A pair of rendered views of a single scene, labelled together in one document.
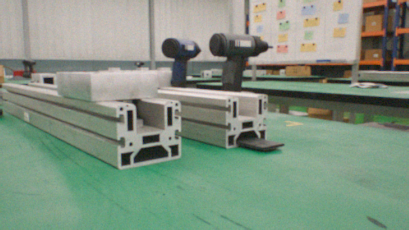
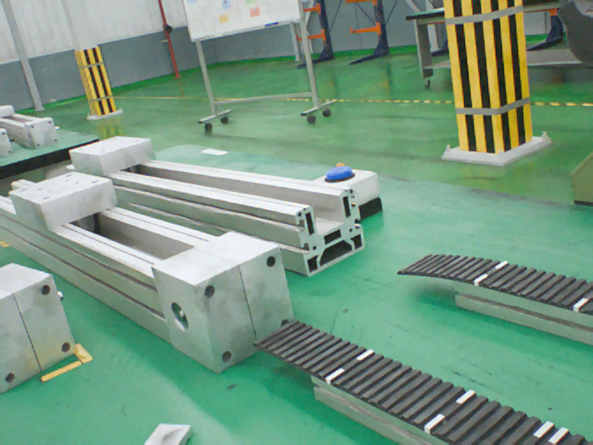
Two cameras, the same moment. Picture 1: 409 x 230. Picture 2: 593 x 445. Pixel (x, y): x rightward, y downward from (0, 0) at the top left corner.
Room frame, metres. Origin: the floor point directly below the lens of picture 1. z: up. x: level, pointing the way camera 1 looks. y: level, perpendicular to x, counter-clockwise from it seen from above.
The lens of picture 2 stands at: (1.85, 0.58, 1.09)
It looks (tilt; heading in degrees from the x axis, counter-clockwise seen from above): 18 degrees down; 183
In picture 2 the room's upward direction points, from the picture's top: 11 degrees counter-clockwise
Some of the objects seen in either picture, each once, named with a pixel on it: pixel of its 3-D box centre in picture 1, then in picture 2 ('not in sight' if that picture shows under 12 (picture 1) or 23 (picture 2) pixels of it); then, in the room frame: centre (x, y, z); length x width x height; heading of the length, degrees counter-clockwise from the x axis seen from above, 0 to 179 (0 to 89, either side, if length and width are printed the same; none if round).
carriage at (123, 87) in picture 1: (105, 92); (113, 161); (0.60, 0.17, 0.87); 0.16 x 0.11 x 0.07; 39
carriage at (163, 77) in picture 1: (135, 84); (64, 207); (0.91, 0.18, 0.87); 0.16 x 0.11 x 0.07; 39
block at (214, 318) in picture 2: not in sight; (234, 293); (1.25, 0.47, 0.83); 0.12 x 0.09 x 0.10; 129
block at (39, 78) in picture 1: (43, 82); not in sight; (2.07, 0.94, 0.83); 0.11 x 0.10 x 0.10; 130
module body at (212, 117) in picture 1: (136, 102); (74, 236); (0.91, 0.18, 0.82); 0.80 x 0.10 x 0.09; 39
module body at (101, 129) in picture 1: (61, 108); (178, 197); (0.79, 0.32, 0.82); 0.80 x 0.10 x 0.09; 39
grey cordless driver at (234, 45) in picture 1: (244, 76); not in sight; (0.94, -0.11, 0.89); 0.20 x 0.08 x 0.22; 123
